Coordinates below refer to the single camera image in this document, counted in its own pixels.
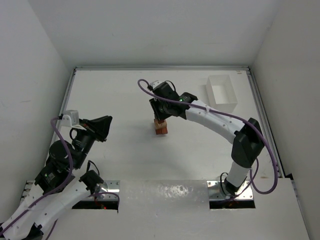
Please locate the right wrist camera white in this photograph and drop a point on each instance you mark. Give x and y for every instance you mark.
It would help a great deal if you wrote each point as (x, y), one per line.
(154, 84)

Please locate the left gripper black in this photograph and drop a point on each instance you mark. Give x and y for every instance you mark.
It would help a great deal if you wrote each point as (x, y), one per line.
(93, 128)

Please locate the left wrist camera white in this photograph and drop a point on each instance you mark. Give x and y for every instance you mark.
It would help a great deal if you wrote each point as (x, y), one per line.
(70, 118)

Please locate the red-brown rectangular block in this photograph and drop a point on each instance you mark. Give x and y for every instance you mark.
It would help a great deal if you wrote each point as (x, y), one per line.
(159, 131)
(164, 131)

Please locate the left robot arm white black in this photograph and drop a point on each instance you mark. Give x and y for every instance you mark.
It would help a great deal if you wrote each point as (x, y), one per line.
(55, 189)

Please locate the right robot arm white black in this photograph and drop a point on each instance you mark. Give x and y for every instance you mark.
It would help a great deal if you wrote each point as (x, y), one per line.
(246, 144)

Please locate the white plastic box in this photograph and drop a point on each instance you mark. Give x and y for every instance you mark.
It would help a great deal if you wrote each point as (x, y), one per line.
(220, 93)

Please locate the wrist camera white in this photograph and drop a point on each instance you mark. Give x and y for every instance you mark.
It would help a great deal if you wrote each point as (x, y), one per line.
(154, 84)
(70, 118)

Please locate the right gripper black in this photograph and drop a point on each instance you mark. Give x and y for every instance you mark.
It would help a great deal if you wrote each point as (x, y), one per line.
(158, 114)

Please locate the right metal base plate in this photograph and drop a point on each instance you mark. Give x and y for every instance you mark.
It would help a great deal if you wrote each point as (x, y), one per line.
(215, 192)

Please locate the metal base plate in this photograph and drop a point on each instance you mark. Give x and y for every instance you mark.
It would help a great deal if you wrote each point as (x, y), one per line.
(109, 189)
(215, 192)

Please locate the light wood rectangular block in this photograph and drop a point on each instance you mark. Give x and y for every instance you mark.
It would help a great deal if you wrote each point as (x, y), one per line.
(159, 126)

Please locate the orange triangular block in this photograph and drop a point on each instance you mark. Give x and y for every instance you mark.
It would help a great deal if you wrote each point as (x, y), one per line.
(159, 122)

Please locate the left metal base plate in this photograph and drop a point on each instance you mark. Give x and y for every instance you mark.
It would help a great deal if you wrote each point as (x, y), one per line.
(109, 189)

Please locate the aluminium frame rail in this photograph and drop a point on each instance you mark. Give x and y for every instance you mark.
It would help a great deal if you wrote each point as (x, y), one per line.
(133, 151)

